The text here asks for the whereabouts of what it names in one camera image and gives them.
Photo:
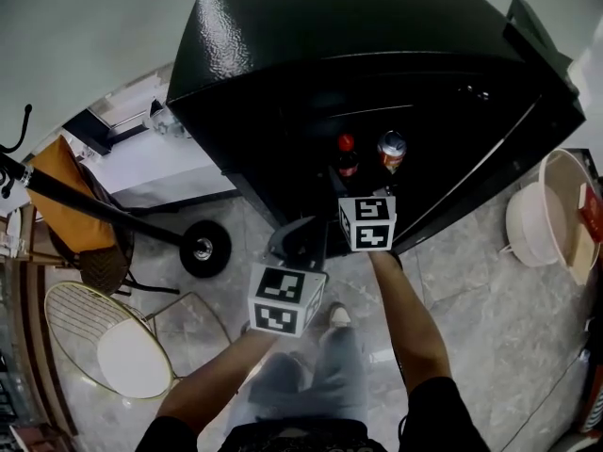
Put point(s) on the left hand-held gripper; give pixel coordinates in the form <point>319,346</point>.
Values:
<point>282,299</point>

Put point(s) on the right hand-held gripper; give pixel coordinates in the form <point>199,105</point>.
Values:
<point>372,226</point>

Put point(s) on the cola bottle red cap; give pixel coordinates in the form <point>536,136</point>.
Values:
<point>347,163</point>

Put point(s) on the orange drink can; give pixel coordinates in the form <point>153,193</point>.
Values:
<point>392,151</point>

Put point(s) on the black mini fridge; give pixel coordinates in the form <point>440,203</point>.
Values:
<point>330,40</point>

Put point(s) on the person's left forearm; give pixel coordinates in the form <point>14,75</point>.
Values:
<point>212,379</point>

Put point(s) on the person's right forearm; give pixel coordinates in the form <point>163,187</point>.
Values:
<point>410,327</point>

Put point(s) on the person's right shoe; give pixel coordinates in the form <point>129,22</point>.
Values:
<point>340,316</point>

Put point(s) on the person's grey jeans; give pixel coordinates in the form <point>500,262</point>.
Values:
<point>334,375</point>

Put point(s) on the white window ledge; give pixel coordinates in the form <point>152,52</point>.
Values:
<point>155,177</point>

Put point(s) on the cream plastic basin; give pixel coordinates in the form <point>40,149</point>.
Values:
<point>537,224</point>

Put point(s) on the folded patterned umbrella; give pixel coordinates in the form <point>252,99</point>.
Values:
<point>162,123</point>

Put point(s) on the black coat rack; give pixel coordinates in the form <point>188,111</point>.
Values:
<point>118,217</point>

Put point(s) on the white seat cushion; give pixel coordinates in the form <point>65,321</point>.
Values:
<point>132,360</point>

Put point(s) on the person's black t-shirt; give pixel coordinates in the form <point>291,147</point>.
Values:
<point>438,417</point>

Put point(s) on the orange bag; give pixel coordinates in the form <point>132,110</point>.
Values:
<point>80,229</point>

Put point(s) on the beige box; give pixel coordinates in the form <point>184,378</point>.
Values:
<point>581,252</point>

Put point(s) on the red box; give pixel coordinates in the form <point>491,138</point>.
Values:
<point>593,214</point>

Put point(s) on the wooden shelf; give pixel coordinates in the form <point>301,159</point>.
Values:
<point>33,252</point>

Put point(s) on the grey roller blind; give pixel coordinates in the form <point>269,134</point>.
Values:
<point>70,40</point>

